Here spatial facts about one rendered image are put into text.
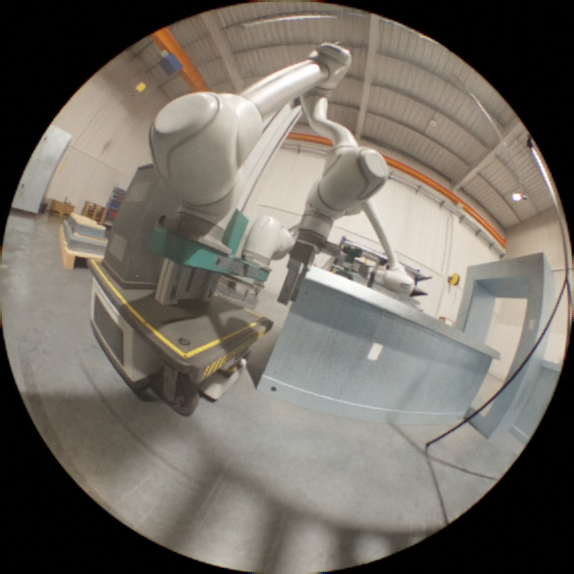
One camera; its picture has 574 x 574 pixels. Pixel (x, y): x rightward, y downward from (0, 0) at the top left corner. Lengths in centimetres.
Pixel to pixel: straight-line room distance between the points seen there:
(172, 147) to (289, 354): 78
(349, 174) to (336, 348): 67
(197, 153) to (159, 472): 68
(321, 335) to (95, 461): 93
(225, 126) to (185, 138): 6
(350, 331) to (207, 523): 85
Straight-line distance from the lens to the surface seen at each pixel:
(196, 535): 56
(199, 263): 44
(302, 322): 75
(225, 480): 60
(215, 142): 27
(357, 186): 34
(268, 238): 85
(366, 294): 72
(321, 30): 783
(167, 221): 43
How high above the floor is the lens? 56
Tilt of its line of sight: 2 degrees down
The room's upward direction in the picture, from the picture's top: 21 degrees clockwise
